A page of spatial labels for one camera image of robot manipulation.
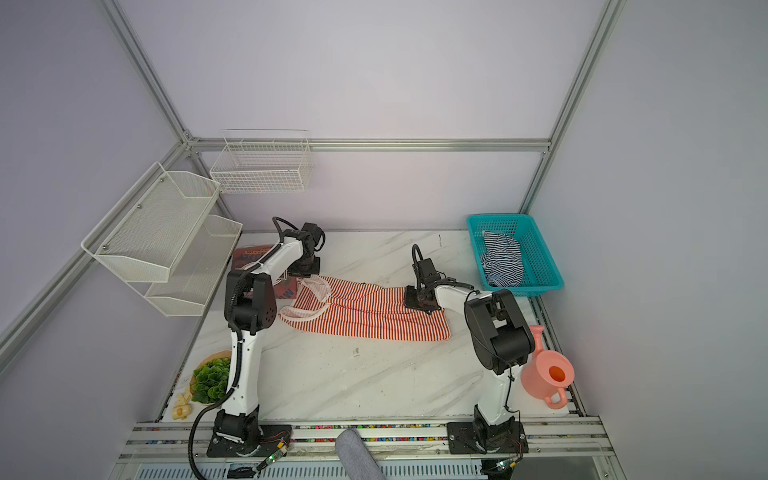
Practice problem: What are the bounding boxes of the grey foam microphone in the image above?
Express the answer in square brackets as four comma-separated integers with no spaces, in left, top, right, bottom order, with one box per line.
[335,429,386,480]

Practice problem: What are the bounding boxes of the white wire wall basket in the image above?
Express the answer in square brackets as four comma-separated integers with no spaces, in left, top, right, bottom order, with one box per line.
[210,129,314,194]

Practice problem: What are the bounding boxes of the green potted plant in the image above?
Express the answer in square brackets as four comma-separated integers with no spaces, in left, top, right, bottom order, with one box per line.
[190,351,232,405]

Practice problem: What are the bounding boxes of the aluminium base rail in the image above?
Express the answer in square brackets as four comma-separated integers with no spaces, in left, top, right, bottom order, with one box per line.
[109,417,626,479]

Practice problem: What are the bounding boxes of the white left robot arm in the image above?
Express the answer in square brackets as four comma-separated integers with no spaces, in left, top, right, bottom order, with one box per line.
[206,230,325,458]

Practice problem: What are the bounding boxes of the pink watering can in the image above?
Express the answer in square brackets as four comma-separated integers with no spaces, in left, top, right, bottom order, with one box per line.
[521,325,575,410]

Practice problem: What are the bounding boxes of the white mesh wall shelf upper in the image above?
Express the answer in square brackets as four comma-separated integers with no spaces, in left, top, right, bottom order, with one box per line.
[81,163,221,283]

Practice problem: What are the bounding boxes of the teal plastic basket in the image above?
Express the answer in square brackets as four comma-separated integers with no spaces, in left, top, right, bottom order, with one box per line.
[466,214,564,297]

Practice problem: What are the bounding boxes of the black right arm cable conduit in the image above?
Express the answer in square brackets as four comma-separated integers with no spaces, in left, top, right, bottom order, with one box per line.
[410,242,523,421]

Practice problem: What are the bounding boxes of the white mesh wall shelf lower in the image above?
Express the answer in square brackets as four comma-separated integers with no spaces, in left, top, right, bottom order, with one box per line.
[144,215,242,317]

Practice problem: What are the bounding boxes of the navy white striped tank top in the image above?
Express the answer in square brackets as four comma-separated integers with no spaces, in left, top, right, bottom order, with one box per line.
[481,231,525,288]

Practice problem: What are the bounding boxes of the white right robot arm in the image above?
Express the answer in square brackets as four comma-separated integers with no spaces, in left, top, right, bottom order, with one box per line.
[404,281,535,460]

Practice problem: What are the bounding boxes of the white mesh wall shelf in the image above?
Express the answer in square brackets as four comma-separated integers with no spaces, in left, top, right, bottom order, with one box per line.
[81,163,221,283]
[144,215,242,317]

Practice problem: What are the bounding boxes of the yellow toy on floor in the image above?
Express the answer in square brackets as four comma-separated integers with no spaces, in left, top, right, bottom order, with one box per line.
[171,393,192,420]

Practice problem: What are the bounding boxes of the red white striped tank top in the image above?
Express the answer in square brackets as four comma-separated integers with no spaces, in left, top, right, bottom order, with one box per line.
[279,275,451,342]

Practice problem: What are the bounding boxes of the folded red graphic tank top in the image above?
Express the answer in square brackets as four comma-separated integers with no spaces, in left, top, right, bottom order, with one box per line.
[230,244,300,300]

